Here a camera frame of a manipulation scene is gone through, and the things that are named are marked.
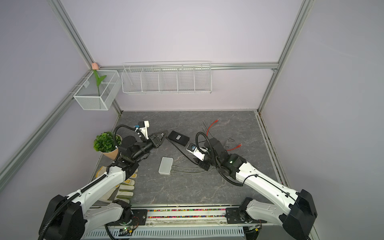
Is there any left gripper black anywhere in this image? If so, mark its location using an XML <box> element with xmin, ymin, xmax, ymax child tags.
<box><xmin>132</xmin><ymin>130</ymin><xmax>168</xmax><ymax>162</ymax></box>

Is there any white network switch box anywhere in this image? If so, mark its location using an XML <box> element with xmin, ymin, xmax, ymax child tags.
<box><xmin>159</xmin><ymin>157</ymin><xmax>174</xmax><ymax>176</ymax></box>

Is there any black cable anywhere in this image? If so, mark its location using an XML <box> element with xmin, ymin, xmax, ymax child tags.
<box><xmin>165</xmin><ymin>138</ymin><xmax>200</xmax><ymax>166</ymax></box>

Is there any red ethernet cable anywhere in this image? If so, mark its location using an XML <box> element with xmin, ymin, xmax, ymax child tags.
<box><xmin>205</xmin><ymin>119</ymin><xmax>243</xmax><ymax>152</ymax></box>

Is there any black network switch box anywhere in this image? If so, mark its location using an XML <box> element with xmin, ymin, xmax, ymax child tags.
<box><xmin>168</xmin><ymin>131</ymin><xmax>190</xmax><ymax>147</ymax></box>

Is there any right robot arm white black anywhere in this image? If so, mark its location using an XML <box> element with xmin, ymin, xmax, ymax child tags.
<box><xmin>187</xmin><ymin>138</ymin><xmax>318</xmax><ymax>240</ymax></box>

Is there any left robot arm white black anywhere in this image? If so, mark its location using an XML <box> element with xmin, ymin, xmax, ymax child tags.
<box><xmin>38</xmin><ymin>131</ymin><xmax>168</xmax><ymax>240</ymax></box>

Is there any green potted plant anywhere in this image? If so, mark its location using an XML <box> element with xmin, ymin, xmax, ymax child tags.
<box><xmin>94</xmin><ymin>132</ymin><xmax>122</xmax><ymax>160</ymax></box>

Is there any yellow white work glove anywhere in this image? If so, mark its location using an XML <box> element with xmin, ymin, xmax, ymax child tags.
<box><xmin>98</xmin><ymin>170</ymin><xmax>138</xmax><ymax>204</ymax></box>

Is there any pink tulip artificial flower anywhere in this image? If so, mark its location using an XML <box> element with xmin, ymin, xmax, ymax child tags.
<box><xmin>92</xmin><ymin>63</ymin><xmax>107</xmax><ymax>97</ymax></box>

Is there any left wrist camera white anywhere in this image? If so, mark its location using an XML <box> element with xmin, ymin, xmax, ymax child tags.
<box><xmin>134</xmin><ymin>121</ymin><xmax>150</xmax><ymax>140</ymax></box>

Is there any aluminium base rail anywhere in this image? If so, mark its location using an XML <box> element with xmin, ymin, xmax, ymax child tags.
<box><xmin>59</xmin><ymin>204</ymin><xmax>313</xmax><ymax>230</ymax></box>

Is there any white mesh wall basket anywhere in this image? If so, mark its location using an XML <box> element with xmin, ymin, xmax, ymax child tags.
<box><xmin>74</xmin><ymin>70</ymin><xmax>122</xmax><ymax>111</ymax></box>

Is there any white wire wall shelf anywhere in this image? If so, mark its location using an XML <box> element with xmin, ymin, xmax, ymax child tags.
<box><xmin>122</xmin><ymin>61</ymin><xmax>213</xmax><ymax>94</ymax></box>

